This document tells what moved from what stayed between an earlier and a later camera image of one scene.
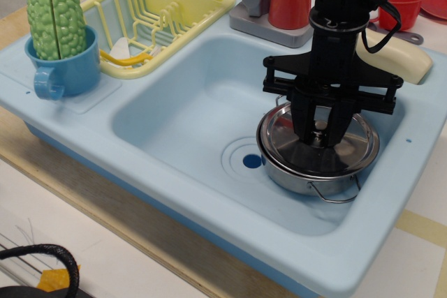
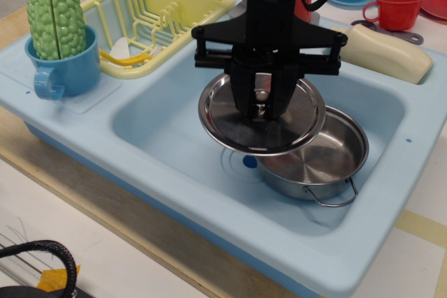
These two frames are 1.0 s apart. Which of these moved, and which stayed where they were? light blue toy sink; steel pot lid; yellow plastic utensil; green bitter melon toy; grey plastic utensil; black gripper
Moved: steel pot lid; black gripper
Stayed: light blue toy sink; grey plastic utensil; green bitter melon toy; yellow plastic utensil
